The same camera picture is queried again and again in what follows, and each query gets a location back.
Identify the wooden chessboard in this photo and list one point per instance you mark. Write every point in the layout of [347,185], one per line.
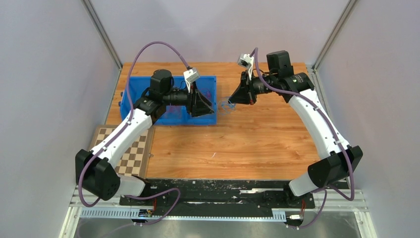
[134,161]

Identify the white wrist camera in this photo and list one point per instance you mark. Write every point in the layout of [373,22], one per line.
[246,61]
[190,76]

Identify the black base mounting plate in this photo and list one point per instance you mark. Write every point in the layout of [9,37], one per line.
[220,197]

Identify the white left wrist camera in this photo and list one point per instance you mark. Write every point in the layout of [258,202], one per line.
[190,76]

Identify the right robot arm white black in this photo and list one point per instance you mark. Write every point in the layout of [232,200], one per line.
[338,158]

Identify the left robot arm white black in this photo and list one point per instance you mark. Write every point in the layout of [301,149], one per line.
[95,169]

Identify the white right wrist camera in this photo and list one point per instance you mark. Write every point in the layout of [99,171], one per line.
[246,61]

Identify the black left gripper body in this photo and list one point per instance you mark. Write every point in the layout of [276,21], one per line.
[191,97]

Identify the aluminium frame rail front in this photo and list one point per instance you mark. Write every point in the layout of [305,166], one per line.
[334,201]

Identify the right aluminium corner post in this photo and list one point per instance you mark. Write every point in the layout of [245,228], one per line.
[335,32]

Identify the blue three-compartment plastic bin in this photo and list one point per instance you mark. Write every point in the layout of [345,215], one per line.
[174,115]

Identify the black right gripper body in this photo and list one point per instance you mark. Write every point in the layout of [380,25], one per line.
[250,88]

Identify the left aluminium corner post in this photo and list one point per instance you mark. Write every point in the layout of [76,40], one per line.
[102,32]

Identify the aluminium corner post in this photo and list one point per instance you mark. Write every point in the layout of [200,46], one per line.
[102,32]
[335,32]

